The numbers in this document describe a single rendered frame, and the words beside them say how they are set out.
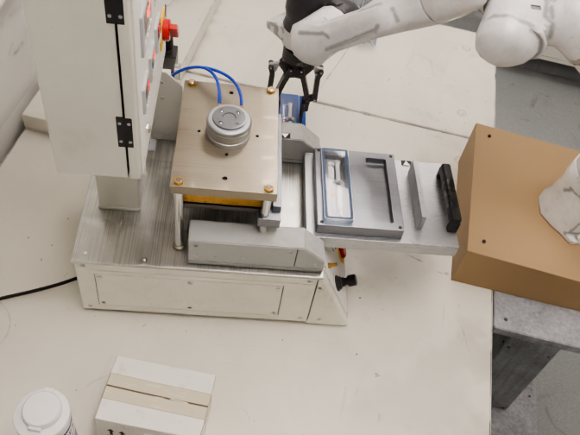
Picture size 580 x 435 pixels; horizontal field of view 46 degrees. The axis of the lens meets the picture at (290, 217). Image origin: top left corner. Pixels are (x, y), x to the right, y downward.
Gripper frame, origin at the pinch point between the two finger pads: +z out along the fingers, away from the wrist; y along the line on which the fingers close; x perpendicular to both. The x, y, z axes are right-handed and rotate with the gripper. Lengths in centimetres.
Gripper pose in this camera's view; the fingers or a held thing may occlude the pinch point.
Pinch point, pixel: (289, 110)
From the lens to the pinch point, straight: 175.7
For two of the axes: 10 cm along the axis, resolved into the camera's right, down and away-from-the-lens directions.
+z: -1.2, 6.2, 7.7
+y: 9.9, 0.8, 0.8
